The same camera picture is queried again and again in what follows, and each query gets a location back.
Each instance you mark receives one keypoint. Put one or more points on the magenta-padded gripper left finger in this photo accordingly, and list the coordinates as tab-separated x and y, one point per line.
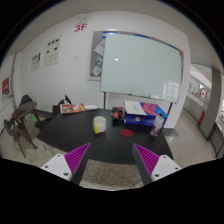
77	156

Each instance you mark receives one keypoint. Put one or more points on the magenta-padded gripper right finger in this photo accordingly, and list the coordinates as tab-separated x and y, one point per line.
148	159

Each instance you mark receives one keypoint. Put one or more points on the clear bottle with white label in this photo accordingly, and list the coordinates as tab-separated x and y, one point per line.
157	127

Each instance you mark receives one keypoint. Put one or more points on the blue cardboard box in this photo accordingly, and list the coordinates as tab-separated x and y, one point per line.
151	115

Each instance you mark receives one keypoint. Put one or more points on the orange colourful printed box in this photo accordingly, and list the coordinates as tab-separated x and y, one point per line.
72	108

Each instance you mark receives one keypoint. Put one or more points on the white tube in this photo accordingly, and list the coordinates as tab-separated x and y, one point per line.
90	107

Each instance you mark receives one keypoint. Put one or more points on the white paper booklet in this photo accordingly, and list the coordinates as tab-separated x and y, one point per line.
135	108

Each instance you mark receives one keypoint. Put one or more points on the red and black tool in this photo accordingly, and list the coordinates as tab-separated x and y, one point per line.
117	116

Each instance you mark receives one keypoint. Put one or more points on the red fire extinguisher cabinet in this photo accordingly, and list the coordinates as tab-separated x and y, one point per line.
201	117

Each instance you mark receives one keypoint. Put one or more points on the red and white flag poster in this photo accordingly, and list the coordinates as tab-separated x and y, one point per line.
203	94

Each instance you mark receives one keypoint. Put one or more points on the whiteboard on stand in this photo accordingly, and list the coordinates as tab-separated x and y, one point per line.
141	65

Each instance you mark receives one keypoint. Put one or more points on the red wall poster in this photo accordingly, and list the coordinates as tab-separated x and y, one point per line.
5	86

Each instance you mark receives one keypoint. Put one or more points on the wall notice board with papers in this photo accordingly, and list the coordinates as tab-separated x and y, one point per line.
95	56

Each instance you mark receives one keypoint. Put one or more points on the small white wall poster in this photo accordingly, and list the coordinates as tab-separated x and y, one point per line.
36	61

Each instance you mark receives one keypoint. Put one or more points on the large white wall poster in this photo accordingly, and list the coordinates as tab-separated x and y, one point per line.
53	51

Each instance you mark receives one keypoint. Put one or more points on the red wall lettering sign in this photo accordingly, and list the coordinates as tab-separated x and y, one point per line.
80	27

